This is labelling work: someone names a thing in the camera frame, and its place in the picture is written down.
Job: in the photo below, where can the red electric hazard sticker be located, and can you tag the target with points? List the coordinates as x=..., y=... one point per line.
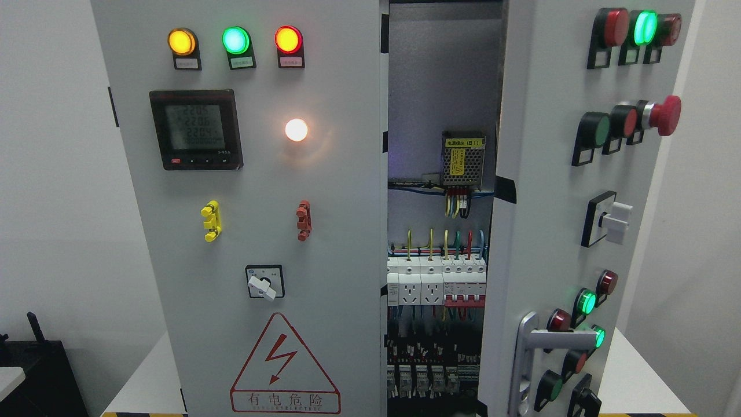
x=282, y=376

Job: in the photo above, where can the metal mesh power supply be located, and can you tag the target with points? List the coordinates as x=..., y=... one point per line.
x=463, y=155

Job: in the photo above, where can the white rotary selector switch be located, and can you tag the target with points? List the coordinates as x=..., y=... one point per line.
x=265, y=281

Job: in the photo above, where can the red handle circuit breaker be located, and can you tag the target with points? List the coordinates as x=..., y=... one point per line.
x=464, y=282

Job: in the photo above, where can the red emergency stop button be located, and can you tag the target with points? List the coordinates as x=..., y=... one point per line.
x=661, y=116

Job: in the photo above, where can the black digital power meter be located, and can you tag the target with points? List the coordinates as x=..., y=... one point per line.
x=197, y=129

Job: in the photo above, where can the red indicator light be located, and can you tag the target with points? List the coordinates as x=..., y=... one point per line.
x=289, y=47

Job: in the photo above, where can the silver door handle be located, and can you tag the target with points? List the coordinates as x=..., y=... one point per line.
x=528, y=395

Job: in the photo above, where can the green indicator light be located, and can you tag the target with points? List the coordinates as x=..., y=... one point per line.
x=238, y=46

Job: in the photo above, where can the black box at left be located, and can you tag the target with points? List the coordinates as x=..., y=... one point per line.
x=49, y=387

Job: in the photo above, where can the grey cabinet door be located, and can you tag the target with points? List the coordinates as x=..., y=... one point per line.
x=334, y=278
x=572, y=74

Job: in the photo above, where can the white selector switch right door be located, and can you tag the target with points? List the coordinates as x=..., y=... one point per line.
x=605, y=218

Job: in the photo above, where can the yellow indicator light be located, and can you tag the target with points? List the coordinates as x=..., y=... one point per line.
x=184, y=46

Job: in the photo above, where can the white glowing indicator light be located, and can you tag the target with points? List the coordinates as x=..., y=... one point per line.
x=296, y=130

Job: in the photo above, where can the white power socket modules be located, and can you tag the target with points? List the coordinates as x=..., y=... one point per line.
x=415, y=281

